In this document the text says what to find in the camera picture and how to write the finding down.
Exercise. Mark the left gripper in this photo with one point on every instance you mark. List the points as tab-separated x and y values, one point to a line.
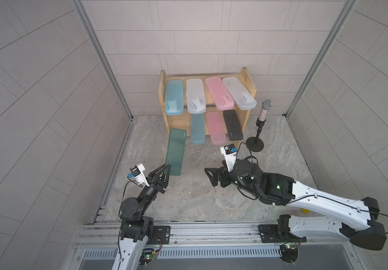
156	184

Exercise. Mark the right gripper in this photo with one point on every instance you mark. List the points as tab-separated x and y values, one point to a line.
223	170

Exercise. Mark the dark green pencil case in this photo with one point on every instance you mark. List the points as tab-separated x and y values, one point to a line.
176	149

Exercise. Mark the black pencil case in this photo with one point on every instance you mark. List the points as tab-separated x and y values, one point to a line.
233	126

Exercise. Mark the blue-grey pencil case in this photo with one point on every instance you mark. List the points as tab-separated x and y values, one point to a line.
197	130

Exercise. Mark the pink pencil case shelf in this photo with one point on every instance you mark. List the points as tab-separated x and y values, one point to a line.
220	94
216	129

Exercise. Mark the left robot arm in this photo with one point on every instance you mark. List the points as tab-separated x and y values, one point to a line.
138	244

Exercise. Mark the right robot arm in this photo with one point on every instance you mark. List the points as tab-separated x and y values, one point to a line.
355	220

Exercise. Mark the wooden two-tier shelf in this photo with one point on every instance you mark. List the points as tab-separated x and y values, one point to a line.
183	121

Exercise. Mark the pink pencil case top shelf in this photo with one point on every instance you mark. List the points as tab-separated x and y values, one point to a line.
220	94

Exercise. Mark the white translucent pencil case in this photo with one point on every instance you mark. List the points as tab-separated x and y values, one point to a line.
196	101

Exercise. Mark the frosted white pencil case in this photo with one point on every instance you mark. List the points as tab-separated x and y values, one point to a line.
241	96

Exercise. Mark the light teal pencil case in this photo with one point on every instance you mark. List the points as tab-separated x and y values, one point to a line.
174	98

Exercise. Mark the glitter microphone on stand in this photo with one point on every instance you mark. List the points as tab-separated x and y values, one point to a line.
255	144

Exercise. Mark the left circuit board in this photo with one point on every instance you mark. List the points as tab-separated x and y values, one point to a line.
147	256

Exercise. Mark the circuit board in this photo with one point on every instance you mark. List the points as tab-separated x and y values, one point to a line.
289	253
147	256

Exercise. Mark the right circuit board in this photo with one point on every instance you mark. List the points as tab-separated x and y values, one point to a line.
289	253

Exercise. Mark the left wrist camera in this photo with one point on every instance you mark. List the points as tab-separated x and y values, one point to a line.
137	175

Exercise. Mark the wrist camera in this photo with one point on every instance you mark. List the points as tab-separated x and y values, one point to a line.
137	175
229	152

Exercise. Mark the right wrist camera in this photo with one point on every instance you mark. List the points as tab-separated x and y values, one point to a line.
229	152

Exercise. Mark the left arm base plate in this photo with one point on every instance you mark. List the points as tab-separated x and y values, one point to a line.
161	235

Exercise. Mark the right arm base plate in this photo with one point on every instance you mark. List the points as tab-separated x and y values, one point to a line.
275	233

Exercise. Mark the aluminium mounting rail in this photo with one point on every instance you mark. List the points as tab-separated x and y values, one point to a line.
183	234

